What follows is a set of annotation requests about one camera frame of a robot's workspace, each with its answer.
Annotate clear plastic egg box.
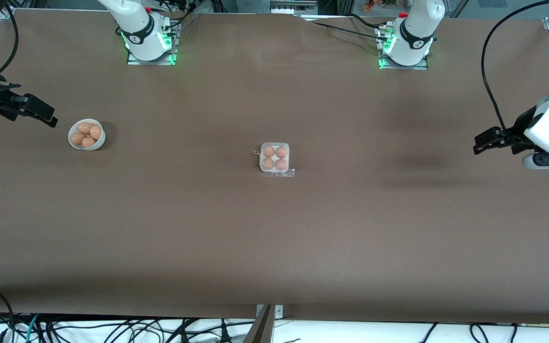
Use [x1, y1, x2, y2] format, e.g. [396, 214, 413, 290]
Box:
[259, 142, 291, 173]

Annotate grey metal equipment box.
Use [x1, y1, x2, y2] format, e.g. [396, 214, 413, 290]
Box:
[270, 0, 319, 15]

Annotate white round bowl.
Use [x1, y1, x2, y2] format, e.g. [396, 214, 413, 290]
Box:
[68, 119, 106, 151]

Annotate orange background objects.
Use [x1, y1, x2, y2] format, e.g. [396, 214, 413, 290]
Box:
[363, 0, 399, 12]

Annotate brown table cover sheet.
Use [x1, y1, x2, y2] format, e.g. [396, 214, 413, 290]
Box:
[0, 10, 549, 324]

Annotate blue jeans leg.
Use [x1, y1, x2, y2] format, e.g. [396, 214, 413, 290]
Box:
[236, 0, 270, 13]

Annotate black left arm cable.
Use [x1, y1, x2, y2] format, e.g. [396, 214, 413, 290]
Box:
[481, 0, 549, 136]

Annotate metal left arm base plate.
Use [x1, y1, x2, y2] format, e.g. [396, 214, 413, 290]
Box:
[378, 26, 430, 71]

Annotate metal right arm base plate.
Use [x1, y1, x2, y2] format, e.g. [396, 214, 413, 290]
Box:
[127, 21, 180, 66]

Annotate black power cable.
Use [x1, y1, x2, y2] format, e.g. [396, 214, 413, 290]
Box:
[309, 13, 389, 41]

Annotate teal floor cable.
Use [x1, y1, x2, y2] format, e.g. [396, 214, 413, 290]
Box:
[24, 314, 41, 343]

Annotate small grey metal bracket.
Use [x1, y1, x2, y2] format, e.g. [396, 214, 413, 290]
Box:
[255, 304, 284, 318]

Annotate dark metal camera pole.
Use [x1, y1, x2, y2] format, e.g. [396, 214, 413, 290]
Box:
[244, 305, 275, 343]

